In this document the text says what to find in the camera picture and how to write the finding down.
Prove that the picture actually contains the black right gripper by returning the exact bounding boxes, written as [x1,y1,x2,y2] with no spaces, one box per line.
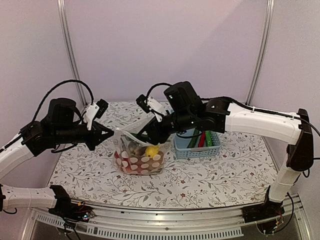
[135,109,195,146]

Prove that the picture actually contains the yellow corn cob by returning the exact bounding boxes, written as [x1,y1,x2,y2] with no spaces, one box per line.
[145,145,159,158]

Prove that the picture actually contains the light blue plastic basket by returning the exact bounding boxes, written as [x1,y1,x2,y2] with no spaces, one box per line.
[173,129,221,159]

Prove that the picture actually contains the clear zip top bag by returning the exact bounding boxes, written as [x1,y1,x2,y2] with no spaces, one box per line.
[113,116,171,176]

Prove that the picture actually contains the red cherry tomato cluster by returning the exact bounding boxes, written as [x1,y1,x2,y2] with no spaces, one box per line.
[114,151,151,175]

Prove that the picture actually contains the dark green chili pepper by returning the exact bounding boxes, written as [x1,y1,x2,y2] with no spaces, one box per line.
[131,133,150,143]

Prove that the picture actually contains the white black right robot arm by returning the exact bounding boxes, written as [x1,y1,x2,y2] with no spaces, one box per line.
[136,81,315,218]

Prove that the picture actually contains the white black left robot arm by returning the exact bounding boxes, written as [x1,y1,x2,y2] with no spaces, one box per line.
[0,98,114,217]

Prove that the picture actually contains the green cucumber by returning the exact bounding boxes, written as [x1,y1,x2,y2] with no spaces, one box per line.
[187,128,200,148]

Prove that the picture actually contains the red chili pepper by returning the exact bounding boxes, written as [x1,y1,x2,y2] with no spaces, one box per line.
[198,131,206,148]

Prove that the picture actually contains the light green pepper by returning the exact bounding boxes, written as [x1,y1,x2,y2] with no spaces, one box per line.
[205,130,213,147]

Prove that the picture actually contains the floral patterned tablecloth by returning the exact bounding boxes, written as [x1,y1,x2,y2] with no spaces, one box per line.
[46,100,283,209]

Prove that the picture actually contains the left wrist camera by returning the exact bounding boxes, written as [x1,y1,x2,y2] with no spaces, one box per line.
[82,99,109,131]

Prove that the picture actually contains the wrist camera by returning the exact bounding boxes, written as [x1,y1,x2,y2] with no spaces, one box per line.
[82,99,109,131]
[136,94,168,122]

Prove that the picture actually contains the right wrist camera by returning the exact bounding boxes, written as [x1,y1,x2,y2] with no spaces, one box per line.
[136,94,168,122]

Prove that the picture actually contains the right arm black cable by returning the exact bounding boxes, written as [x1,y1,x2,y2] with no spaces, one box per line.
[144,83,173,101]

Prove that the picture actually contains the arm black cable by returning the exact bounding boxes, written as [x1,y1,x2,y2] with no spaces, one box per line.
[144,83,173,101]
[32,79,96,121]

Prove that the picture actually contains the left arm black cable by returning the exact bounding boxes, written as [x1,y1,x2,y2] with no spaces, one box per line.
[32,79,96,121]

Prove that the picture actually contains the aluminium front rail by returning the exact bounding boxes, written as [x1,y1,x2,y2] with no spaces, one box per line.
[22,194,313,240]

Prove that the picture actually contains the left aluminium frame post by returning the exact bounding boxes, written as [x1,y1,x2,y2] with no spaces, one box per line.
[56,0,87,106]

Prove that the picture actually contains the aluminium frame post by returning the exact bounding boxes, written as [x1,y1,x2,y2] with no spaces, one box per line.
[56,0,87,106]
[245,0,275,105]

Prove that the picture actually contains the right aluminium frame post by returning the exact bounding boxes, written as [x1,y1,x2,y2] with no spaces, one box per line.
[245,0,275,105]

